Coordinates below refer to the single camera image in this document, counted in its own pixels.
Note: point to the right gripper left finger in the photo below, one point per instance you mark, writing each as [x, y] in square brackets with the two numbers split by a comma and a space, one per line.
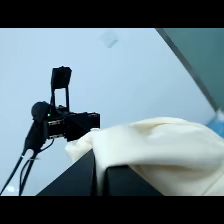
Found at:
[75, 180]

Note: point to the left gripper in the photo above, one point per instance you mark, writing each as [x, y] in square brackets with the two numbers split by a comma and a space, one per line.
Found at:
[78, 125]

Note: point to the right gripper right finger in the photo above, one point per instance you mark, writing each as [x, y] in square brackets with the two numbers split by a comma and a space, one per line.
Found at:
[128, 182]

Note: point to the cream garment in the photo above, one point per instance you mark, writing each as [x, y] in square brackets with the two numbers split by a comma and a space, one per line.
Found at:
[166, 146]

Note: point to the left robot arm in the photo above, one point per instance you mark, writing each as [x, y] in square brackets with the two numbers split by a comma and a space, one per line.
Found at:
[38, 128]

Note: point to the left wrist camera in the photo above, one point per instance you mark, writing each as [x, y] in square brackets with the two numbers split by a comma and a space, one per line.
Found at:
[61, 78]

